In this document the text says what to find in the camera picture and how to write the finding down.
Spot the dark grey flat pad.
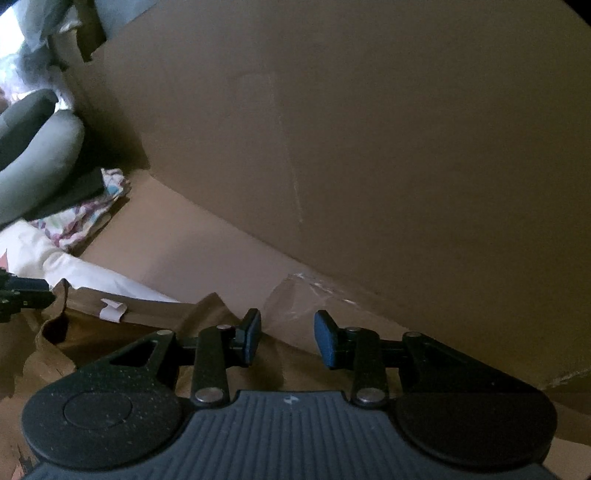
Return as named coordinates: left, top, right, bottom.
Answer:
left=28, top=166, right=107, bottom=220

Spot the floral patterned cloth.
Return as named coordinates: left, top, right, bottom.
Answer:
left=30, top=168, right=132, bottom=252

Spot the grey neck pillow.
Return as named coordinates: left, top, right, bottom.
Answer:
left=0, top=88, right=86, bottom=227

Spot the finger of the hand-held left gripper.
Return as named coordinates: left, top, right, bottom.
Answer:
left=0, top=271, right=57, bottom=323

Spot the brown t-shirt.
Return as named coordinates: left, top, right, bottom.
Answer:
left=0, top=279, right=296, bottom=467

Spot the large cardboard sheet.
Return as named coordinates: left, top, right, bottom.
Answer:
left=48, top=0, right=591, bottom=467

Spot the grey plastic-wrapped mattress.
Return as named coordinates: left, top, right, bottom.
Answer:
left=95, top=0, right=153, bottom=38

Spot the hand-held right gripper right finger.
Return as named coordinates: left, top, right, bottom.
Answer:
left=314, top=309, right=467, bottom=408

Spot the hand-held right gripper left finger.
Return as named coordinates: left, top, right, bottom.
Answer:
left=108, top=308, right=263, bottom=408

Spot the cream bear print blanket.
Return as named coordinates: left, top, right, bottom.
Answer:
left=0, top=219, right=181, bottom=305

